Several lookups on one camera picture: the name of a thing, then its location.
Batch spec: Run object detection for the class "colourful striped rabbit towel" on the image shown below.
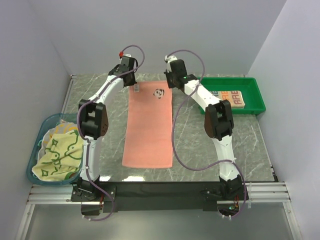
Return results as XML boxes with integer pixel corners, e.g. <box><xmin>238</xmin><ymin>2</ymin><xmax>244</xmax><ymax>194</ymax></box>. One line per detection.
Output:
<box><xmin>211</xmin><ymin>90</ymin><xmax>246</xmax><ymax>109</ymax></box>

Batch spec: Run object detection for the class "salmon pink towel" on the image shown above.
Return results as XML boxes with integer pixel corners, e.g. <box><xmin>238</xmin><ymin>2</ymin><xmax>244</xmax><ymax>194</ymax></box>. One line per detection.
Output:
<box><xmin>122</xmin><ymin>81</ymin><xmax>173</xmax><ymax>169</ymax></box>

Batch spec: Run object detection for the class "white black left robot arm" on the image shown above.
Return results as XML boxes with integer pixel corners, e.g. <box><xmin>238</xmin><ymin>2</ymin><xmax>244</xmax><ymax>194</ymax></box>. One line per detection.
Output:
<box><xmin>73</xmin><ymin>54</ymin><xmax>138</xmax><ymax>201</ymax></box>

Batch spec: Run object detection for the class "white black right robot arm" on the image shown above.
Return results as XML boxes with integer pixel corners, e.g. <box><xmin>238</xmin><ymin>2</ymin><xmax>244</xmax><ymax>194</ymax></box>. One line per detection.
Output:
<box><xmin>164</xmin><ymin>55</ymin><xmax>248</xmax><ymax>201</ymax></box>

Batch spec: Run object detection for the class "teal plastic basket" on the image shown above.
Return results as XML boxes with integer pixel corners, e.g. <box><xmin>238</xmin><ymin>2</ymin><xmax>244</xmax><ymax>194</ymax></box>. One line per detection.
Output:
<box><xmin>26</xmin><ymin>113</ymin><xmax>84</xmax><ymax>186</ymax></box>

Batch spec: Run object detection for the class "green plastic tray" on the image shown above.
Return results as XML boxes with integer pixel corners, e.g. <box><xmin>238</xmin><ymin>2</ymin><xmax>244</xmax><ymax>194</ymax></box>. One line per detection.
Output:
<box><xmin>201</xmin><ymin>77</ymin><xmax>266</xmax><ymax>116</ymax></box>

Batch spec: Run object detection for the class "yellow green patterned towel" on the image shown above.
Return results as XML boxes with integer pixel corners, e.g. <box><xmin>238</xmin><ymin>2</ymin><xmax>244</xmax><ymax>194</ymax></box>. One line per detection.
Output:
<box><xmin>31</xmin><ymin>120</ymin><xmax>84</xmax><ymax>182</ymax></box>

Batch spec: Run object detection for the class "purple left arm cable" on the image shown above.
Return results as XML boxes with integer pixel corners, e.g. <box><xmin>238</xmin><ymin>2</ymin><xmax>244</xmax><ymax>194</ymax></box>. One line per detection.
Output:
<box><xmin>74</xmin><ymin>44</ymin><xmax>146</xmax><ymax>222</ymax></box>

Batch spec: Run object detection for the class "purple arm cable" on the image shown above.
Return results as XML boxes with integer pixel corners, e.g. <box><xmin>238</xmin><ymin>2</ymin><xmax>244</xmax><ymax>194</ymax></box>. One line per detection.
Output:
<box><xmin>74</xmin><ymin>44</ymin><xmax>146</xmax><ymax>222</ymax></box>
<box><xmin>164</xmin><ymin>49</ymin><xmax>249</xmax><ymax>219</ymax></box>

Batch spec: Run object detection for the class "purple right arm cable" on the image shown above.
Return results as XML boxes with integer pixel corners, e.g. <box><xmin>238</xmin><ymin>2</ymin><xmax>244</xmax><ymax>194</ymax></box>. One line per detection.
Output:
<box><xmin>164</xmin><ymin>49</ymin><xmax>249</xmax><ymax>219</ymax></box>

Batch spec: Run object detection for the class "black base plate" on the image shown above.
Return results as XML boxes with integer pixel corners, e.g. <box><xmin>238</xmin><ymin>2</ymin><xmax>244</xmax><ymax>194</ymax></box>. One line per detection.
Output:
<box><xmin>70</xmin><ymin>181</ymin><xmax>251</xmax><ymax>216</ymax></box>

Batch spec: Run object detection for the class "aluminium mounting rail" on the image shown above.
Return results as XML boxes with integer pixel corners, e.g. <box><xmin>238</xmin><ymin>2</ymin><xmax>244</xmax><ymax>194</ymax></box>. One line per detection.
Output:
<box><xmin>27</xmin><ymin>181</ymin><xmax>291</xmax><ymax>205</ymax></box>

